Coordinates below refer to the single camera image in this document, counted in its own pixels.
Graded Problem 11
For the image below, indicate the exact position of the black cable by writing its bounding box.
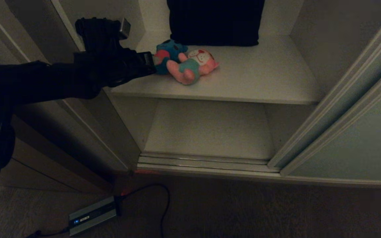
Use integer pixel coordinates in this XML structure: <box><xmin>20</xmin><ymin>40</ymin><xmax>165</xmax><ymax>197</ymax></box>
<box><xmin>26</xmin><ymin>227</ymin><xmax>70</xmax><ymax>238</ymax></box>
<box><xmin>113</xmin><ymin>183</ymin><xmax>171</xmax><ymax>238</ymax></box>

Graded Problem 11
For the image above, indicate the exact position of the brown wooden cabinet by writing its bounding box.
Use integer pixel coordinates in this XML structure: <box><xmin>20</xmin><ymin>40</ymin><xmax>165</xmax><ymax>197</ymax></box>
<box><xmin>0</xmin><ymin>114</ymin><xmax>115</xmax><ymax>193</ymax></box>

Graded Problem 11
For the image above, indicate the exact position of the white wardrobe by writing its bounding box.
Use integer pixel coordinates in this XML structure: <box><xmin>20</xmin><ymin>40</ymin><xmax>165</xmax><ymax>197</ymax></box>
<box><xmin>0</xmin><ymin>0</ymin><xmax>381</xmax><ymax>189</ymax></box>

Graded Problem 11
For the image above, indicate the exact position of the silver power adapter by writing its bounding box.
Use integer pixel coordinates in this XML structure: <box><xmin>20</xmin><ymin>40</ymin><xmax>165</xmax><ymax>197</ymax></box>
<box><xmin>68</xmin><ymin>196</ymin><xmax>118</xmax><ymax>237</ymax></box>

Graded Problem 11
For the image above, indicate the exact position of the dark square cushion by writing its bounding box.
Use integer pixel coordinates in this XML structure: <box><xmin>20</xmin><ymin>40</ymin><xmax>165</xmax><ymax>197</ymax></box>
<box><xmin>166</xmin><ymin>0</ymin><xmax>266</xmax><ymax>47</ymax></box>

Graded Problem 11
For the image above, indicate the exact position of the blue plush toy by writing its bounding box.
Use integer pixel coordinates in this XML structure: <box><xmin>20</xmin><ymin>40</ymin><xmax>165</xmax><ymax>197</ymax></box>
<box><xmin>153</xmin><ymin>39</ymin><xmax>189</xmax><ymax>75</ymax></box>

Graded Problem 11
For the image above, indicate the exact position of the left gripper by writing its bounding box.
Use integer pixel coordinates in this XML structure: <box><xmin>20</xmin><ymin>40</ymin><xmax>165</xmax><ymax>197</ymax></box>
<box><xmin>102</xmin><ymin>48</ymin><xmax>157</xmax><ymax>88</ymax></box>

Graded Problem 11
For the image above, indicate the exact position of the metal sliding door track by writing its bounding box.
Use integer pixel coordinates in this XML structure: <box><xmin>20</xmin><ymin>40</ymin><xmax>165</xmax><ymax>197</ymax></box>
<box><xmin>137</xmin><ymin>151</ymin><xmax>381</xmax><ymax>189</ymax></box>

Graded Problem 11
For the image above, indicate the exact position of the frosted glass sliding door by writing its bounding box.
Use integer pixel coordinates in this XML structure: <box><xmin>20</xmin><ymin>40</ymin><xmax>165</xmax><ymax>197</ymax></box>
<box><xmin>267</xmin><ymin>0</ymin><xmax>381</xmax><ymax>169</ymax></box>
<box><xmin>279</xmin><ymin>59</ymin><xmax>381</xmax><ymax>183</ymax></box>

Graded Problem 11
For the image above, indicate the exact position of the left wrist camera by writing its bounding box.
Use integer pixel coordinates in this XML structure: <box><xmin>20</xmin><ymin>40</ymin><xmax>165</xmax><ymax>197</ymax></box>
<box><xmin>112</xmin><ymin>18</ymin><xmax>132</xmax><ymax>41</ymax></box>

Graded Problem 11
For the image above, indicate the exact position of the white wardrobe shelf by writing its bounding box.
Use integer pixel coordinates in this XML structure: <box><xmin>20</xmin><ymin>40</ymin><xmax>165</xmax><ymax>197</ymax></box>
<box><xmin>106</xmin><ymin>34</ymin><xmax>324</xmax><ymax>106</ymax></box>

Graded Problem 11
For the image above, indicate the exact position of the pink plush toy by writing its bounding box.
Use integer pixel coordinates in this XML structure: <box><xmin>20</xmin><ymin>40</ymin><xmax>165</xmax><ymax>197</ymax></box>
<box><xmin>166</xmin><ymin>49</ymin><xmax>220</xmax><ymax>86</ymax></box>

